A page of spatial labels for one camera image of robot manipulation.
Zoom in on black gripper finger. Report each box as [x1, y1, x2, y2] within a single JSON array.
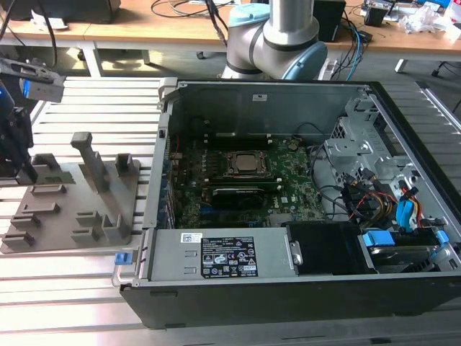
[[0, 120, 21, 178], [6, 107, 39, 185]]

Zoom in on black RAM slot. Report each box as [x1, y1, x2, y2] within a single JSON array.
[[204, 174, 282, 191]]

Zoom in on grey parts rack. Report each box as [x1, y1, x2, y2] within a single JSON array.
[[0, 132, 143, 255]]

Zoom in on crumpled white paper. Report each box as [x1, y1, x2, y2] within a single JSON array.
[[30, 9, 70, 32]]

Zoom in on black box on desk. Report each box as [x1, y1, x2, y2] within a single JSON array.
[[6, 0, 122, 25]]

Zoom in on wooden desk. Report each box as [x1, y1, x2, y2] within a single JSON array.
[[0, 0, 461, 56]]

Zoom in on grey power supply unit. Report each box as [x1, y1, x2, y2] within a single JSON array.
[[146, 228, 300, 283]]

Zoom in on black graphics card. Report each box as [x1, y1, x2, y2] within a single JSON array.
[[210, 185, 267, 209]]

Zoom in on silver CPU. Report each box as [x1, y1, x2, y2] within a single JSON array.
[[230, 151, 268, 173]]

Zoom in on metal CPU socket cover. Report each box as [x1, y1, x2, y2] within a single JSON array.
[[223, 149, 274, 178]]

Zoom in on green motherboard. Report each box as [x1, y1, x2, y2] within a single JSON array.
[[167, 135, 326, 230]]

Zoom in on white power strip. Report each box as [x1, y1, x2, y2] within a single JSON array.
[[323, 58, 339, 81]]

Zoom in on black open PC case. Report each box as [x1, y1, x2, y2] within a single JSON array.
[[119, 77, 461, 331]]

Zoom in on black plastic shroud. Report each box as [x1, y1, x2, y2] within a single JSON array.
[[285, 222, 369, 277]]

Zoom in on metal drive cage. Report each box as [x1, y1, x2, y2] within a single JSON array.
[[323, 96, 416, 183]]

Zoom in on black computer box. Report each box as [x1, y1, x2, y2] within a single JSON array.
[[314, 0, 347, 43]]

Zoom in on small black device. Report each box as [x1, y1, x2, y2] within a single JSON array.
[[362, 5, 389, 27]]

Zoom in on hard disk in blue carrier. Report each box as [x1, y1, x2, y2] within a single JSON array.
[[357, 230, 448, 275]]

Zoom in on crumpled clear plastic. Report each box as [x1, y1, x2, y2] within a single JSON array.
[[398, 2, 461, 36]]

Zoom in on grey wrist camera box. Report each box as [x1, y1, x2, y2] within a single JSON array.
[[0, 56, 66, 105]]

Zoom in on black looped wire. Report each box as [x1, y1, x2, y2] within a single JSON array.
[[308, 142, 352, 223]]

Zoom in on blue hanging cable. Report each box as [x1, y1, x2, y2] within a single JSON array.
[[348, 27, 365, 82]]

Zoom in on red and yellow wires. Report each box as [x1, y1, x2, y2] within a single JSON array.
[[354, 191, 398, 218]]

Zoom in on blue flat wire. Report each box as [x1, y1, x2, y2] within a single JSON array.
[[395, 197, 423, 232]]

